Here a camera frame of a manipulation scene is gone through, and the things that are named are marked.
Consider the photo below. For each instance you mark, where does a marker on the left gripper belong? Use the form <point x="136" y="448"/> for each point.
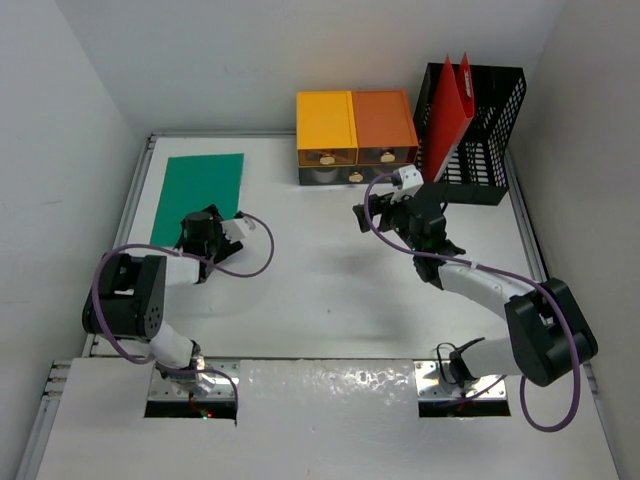
<point x="226" y="248"/>

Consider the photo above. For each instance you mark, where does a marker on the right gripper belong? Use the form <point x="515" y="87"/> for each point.
<point x="377" y="204"/>

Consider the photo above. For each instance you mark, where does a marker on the green notebook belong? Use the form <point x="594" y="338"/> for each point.
<point x="191" y="184"/>

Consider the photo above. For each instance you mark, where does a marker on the orange drawer box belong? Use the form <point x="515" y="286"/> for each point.
<point x="385" y="129"/>

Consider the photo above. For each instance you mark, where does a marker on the grey bottom drawer box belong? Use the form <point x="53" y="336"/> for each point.
<point x="343" y="175"/>

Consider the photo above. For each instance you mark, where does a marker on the red folder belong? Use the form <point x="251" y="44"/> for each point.
<point x="452" y="109"/>

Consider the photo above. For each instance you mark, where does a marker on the yellow drawer box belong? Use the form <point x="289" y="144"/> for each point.
<point x="325" y="129"/>

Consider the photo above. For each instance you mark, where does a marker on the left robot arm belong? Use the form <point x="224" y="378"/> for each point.
<point x="127" y="297"/>

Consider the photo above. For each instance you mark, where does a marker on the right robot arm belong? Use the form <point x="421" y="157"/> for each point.
<point x="547" y="331"/>

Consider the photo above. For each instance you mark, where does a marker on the black mesh file organizer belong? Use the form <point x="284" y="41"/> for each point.
<point x="476" y="173"/>

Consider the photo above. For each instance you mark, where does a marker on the white foam front board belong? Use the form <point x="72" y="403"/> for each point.
<point x="306" y="420"/>

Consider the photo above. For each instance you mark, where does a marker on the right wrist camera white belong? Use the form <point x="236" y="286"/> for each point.
<point x="408" y="181"/>

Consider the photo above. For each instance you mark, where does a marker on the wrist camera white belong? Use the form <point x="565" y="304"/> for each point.
<point x="408" y="181"/>
<point x="238" y="228"/>

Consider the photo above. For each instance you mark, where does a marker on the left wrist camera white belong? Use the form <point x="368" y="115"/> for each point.
<point x="238" y="228"/>

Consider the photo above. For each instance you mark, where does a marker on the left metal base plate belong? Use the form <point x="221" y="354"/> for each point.
<point x="211" y="383"/>

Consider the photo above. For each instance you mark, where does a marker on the metal base plate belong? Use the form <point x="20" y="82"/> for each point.
<point x="432" y="387"/>
<point x="211" y="383"/>

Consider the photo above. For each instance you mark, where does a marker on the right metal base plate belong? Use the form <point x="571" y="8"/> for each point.
<point x="432" y="387"/>

